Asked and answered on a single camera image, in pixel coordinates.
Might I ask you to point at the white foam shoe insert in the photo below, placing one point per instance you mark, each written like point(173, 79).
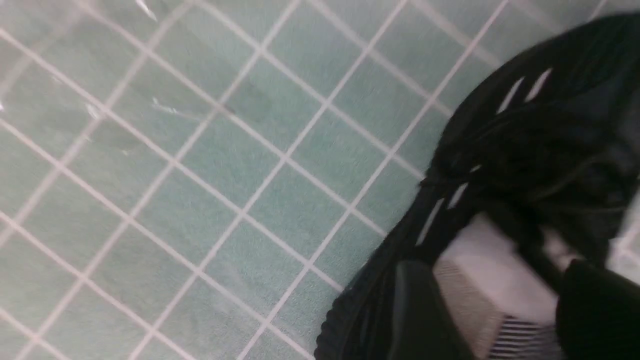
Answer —
point(501, 307)

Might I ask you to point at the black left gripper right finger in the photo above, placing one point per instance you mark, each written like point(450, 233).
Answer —
point(598, 314)

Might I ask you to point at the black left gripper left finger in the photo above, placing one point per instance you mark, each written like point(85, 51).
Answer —
point(422, 327)

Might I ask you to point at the green checkered floor mat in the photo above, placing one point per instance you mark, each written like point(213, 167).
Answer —
point(199, 179)

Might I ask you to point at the black mesh running shoe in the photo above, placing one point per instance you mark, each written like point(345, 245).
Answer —
point(547, 147)

